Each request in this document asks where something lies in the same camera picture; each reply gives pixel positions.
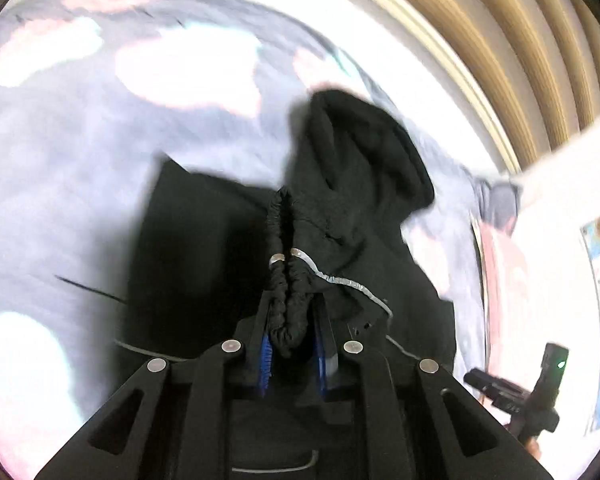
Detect grey floral printed blanket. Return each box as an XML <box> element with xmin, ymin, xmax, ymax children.
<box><xmin>0</xmin><ymin>0</ymin><xmax>523</xmax><ymax>480</ymax></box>

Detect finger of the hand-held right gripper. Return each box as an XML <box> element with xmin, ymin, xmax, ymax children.
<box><xmin>463</xmin><ymin>367</ymin><xmax>531</xmax><ymax>413</ymax></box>

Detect black hooded jacket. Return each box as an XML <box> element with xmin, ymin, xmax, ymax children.
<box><xmin>114</xmin><ymin>89</ymin><xmax>457</xmax><ymax>480</ymax></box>

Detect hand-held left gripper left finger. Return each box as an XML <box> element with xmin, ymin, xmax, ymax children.
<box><xmin>32</xmin><ymin>294</ymin><xmax>277</xmax><ymax>480</ymax></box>

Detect beige curtain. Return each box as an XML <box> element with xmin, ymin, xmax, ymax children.
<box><xmin>325</xmin><ymin>0</ymin><xmax>600</xmax><ymax>173</ymax></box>

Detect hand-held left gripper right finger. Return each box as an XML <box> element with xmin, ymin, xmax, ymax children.
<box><xmin>311</xmin><ymin>300</ymin><xmax>556</xmax><ymax>480</ymax></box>

